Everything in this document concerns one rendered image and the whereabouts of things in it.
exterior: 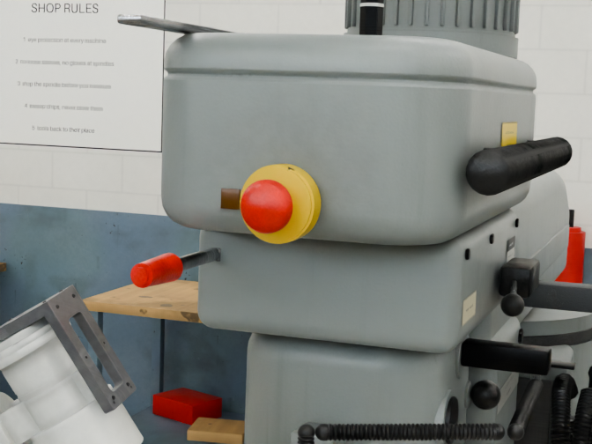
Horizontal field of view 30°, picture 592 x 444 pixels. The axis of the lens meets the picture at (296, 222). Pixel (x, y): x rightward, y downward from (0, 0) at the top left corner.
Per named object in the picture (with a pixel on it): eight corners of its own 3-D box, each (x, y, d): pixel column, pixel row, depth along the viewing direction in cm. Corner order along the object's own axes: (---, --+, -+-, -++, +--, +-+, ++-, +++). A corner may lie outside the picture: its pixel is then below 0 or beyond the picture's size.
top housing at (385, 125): (450, 255, 81) (462, 34, 79) (132, 228, 90) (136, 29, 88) (535, 204, 125) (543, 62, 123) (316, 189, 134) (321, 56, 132)
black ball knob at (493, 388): (497, 415, 110) (499, 385, 109) (467, 410, 111) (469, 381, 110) (502, 407, 112) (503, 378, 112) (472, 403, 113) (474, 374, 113)
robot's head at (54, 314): (22, 459, 76) (104, 418, 73) (-44, 353, 75) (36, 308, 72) (67, 419, 82) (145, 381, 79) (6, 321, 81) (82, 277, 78)
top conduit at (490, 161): (509, 197, 82) (512, 150, 82) (454, 194, 84) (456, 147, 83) (571, 168, 124) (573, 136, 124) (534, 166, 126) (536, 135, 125)
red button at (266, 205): (285, 237, 80) (287, 181, 80) (234, 233, 81) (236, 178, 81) (300, 232, 83) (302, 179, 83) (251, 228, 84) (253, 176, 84)
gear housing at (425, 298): (458, 359, 91) (464, 240, 90) (190, 329, 99) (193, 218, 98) (518, 296, 123) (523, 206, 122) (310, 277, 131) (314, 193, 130)
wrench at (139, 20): (152, 24, 81) (152, 12, 80) (104, 24, 82) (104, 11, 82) (265, 43, 104) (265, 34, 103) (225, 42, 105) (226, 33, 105)
